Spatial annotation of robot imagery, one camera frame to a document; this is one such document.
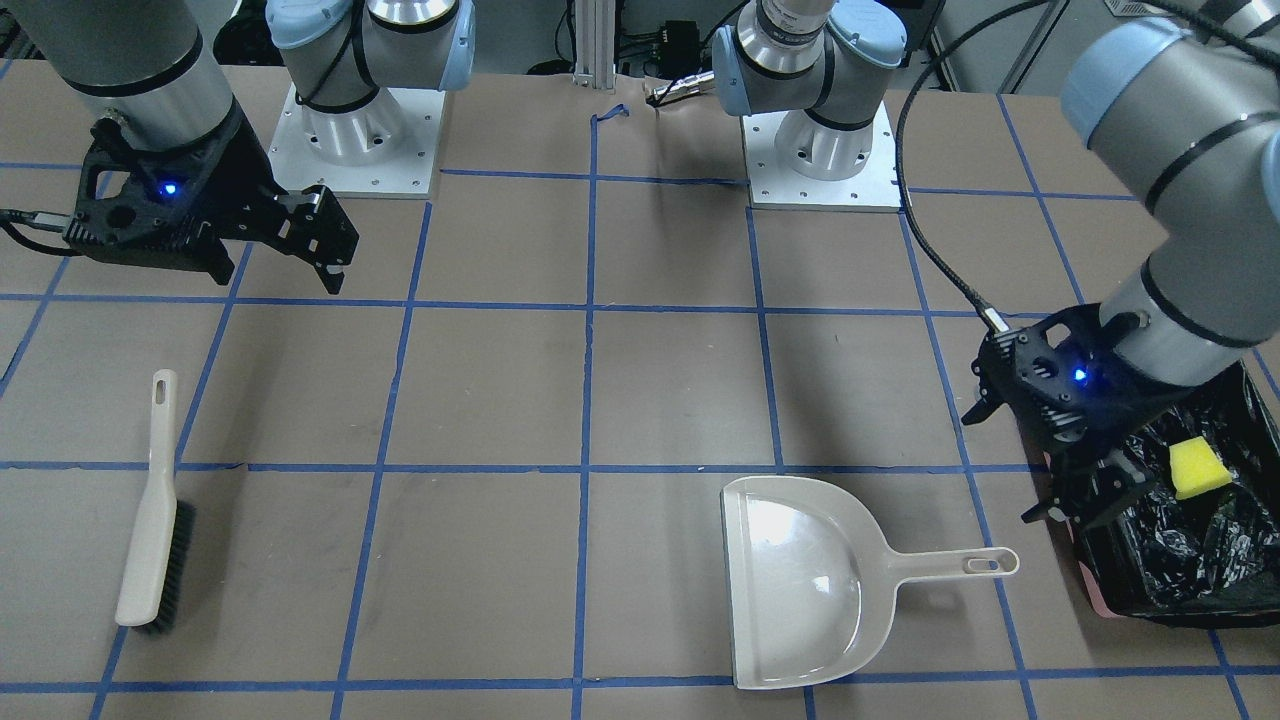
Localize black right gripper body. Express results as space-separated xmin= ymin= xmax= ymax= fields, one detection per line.
xmin=61 ymin=102 xmax=285 ymax=266

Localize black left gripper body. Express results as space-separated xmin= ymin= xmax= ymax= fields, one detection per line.
xmin=975 ymin=304 xmax=1190 ymax=457

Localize yellow green sponge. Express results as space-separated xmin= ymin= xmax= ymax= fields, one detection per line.
xmin=1169 ymin=437 xmax=1234 ymax=501

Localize cream plastic dustpan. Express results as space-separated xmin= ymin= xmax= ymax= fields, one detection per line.
xmin=721 ymin=475 xmax=1020 ymax=691

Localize cream hand brush black bristles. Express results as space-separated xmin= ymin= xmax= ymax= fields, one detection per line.
xmin=115 ymin=369 xmax=196 ymax=635

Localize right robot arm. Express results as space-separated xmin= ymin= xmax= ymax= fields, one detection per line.
xmin=3 ymin=1 xmax=476 ymax=295

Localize bin with black liner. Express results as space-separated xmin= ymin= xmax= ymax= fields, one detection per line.
xmin=1066 ymin=364 xmax=1279 ymax=629

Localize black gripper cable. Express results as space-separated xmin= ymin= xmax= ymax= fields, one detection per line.
xmin=893 ymin=0 xmax=1051 ymax=336

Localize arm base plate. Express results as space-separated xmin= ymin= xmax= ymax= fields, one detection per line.
xmin=268 ymin=87 xmax=448 ymax=199
xmin=741 ymin=104 xmax=902 ymax=213

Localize aluminium frame post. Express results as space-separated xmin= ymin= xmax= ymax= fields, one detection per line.
xmin=572 ymin=0 xmax=620 ymax=94

